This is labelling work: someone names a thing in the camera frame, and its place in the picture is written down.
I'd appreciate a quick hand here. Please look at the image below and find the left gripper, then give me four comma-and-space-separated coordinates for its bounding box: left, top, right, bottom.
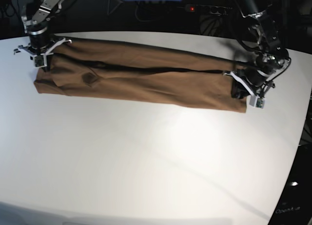
222, 63, 275, 100

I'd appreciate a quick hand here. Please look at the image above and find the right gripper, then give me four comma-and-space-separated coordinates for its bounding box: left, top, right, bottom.
13, 34, 72, 72

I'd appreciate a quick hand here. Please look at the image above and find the brown T-shirt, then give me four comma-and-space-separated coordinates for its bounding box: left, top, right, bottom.
34, 38, 247, 113

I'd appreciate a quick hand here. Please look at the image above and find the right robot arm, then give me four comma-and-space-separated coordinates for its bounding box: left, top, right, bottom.
14, 0, 78, 72

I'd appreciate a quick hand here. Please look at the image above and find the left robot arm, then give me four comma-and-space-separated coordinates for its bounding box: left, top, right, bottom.
226, 0, 292, 107

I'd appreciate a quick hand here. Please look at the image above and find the black power strip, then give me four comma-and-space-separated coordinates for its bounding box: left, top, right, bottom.
184, 4, 232, 16

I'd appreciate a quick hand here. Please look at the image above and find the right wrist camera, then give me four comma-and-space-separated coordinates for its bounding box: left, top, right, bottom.
32, 55, 47, 68

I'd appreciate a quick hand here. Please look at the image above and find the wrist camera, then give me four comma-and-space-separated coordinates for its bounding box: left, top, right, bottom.
249, 96, 265, 109
32, 55, 47, 68

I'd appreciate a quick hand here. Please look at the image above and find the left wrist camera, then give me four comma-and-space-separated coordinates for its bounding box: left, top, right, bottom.
249, 96, 265, 109

